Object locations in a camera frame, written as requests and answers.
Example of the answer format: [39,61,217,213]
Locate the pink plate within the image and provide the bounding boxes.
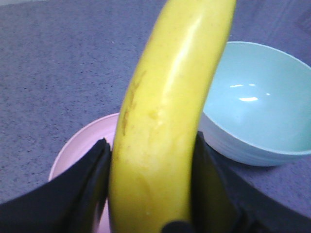
[49,113,119,233]

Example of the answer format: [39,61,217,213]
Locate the yellow banana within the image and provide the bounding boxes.
[108,0,236,233]

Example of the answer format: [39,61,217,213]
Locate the green bowl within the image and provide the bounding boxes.
[199,41,311,166]

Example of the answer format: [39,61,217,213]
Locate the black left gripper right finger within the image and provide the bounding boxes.
[162,132,311,233]

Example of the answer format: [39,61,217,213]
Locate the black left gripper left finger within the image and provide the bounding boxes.
[0,139,111,233]

